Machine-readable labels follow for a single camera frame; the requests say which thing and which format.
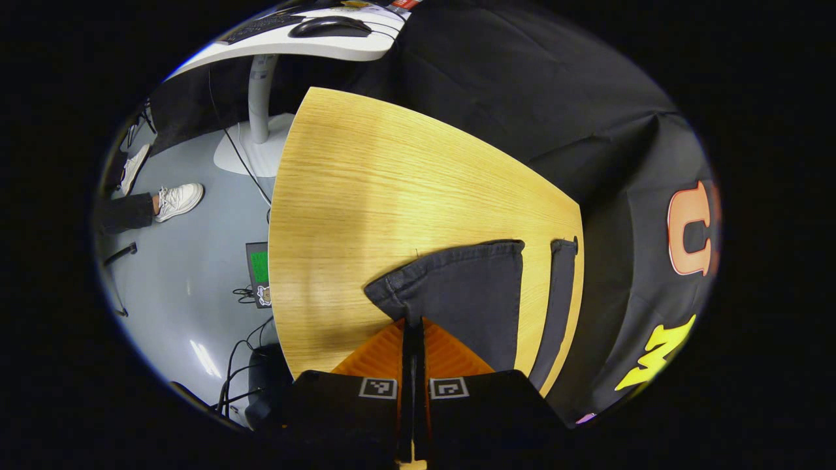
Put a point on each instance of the white desk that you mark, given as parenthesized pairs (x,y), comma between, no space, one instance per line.
(339,49)

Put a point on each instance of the person's dark trouser leg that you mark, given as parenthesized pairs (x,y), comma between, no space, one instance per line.
(124,212)

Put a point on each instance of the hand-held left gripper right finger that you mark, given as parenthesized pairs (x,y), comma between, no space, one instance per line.
(490,411)

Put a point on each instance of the black box under table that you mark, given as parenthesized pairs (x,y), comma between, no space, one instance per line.
(268,385)

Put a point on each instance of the black device with green label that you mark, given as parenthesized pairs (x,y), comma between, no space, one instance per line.
(259,267)

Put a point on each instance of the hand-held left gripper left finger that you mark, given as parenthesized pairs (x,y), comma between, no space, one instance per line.
(346,411)

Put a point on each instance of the black computer mouse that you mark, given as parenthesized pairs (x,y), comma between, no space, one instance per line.
(330,26)

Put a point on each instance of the black keyboard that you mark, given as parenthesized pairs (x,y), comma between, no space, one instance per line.
(261,27)

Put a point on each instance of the black metal bar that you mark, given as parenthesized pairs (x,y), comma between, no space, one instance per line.
(121,254)

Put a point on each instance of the white sneaker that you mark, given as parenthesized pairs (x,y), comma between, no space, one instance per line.
(135,168)
(179,201)

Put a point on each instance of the black backdrop cloth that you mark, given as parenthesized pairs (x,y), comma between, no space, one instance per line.
(588,130)

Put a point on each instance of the black jeans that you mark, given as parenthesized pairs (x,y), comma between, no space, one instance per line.
(470,294)

